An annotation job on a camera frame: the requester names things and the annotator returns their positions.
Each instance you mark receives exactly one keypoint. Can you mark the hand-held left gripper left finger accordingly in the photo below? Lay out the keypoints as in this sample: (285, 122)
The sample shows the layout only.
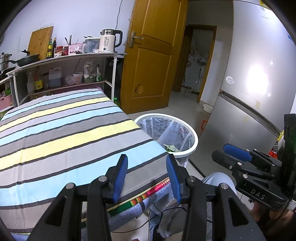
(121, 178)

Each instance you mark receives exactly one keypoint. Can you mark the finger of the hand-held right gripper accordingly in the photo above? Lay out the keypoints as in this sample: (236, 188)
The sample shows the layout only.
(238, 151)
(222, 157)

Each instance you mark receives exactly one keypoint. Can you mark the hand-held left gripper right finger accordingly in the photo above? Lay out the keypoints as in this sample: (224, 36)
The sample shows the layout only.
(173, 179)

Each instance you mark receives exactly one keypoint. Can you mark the white trash bin with liner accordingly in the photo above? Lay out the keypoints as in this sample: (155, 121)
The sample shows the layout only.
(166, 129)

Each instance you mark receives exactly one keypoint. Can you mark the person's right hand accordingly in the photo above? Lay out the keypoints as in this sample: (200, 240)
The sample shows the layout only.
(256, 209)

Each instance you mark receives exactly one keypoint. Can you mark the colourful striped blanket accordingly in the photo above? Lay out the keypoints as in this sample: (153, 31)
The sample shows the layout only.
(141, 198)

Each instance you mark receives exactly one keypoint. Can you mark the red floor item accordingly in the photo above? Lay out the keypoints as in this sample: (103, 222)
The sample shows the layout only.
(204, 126)

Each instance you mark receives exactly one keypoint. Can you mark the white floor basin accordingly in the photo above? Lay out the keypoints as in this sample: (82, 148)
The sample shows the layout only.
(207, 108)

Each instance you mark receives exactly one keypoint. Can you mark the small green bottle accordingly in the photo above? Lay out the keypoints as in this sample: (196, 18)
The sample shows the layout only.
(115, 102)

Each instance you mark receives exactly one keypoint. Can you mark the silver refrigerator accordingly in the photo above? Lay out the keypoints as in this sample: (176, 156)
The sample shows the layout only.
(249, 58)

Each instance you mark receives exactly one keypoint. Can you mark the green bowl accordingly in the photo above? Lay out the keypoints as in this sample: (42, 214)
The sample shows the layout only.
(89, 80)

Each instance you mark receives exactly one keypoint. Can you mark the green and white bag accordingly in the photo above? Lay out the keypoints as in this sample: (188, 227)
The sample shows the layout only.
(98, 75)

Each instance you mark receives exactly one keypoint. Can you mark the small white bucket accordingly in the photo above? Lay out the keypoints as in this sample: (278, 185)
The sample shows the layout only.
(78, 78)

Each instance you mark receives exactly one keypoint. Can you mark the pinkish plastic bag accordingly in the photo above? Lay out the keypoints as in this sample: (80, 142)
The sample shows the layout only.
(68, 80)

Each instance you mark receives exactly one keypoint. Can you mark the wooden door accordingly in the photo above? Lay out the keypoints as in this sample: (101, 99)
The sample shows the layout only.
(150, 69)

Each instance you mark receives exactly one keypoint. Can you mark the white crumpled bag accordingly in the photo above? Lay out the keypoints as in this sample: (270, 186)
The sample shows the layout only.
(89, 69)

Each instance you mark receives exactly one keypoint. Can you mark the jug of dark liquid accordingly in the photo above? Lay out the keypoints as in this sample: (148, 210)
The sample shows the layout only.
(55, 80)

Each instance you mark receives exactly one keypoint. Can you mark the cooking oil bottle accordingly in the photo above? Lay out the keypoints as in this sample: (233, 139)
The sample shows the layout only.
(38, 83)

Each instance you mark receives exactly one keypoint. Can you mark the clear plastic bottle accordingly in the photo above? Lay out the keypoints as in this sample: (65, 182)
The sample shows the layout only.
(30, 85)

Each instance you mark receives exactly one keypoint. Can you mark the white metal rack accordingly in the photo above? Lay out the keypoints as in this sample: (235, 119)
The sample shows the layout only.
(69, 56)

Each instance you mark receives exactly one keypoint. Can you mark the white electric kettle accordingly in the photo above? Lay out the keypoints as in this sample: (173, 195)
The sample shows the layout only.
(106, 44)

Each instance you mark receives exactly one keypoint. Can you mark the clear plastic container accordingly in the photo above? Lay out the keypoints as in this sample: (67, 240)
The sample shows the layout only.
(91, 45)

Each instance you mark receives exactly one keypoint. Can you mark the pink utensil holder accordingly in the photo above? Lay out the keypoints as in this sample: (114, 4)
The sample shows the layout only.
(76, 48)

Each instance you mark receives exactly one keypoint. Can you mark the pink plastic basket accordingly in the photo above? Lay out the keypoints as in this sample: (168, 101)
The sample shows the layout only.
(5, 102)

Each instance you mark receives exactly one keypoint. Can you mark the red sauce jar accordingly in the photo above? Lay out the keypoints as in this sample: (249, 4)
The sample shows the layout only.
(59, 50)
(66, 50)

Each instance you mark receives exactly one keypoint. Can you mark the dark sauce bottle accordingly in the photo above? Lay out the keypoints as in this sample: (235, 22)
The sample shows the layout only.
(54, 48)

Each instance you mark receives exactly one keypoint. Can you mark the green bottle with yellow label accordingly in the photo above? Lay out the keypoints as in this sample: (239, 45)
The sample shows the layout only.
(49, 51)

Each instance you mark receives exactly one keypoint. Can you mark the dark chopsticks bundle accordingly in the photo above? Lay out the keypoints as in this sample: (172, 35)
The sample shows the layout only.
(69, 41)

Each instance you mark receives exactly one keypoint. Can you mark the black frying pan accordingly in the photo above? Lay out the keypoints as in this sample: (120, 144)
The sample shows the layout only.
(27, 59)

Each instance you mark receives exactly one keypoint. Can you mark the black induction cooker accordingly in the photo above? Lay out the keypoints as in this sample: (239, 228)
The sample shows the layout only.
(5, 74)

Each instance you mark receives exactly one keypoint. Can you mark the wooden cutting board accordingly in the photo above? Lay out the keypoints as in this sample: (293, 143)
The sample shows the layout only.
(40, 39)

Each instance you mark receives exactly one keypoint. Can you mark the steel steamer pot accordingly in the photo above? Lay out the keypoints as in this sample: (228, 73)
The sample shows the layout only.
(4, 61)

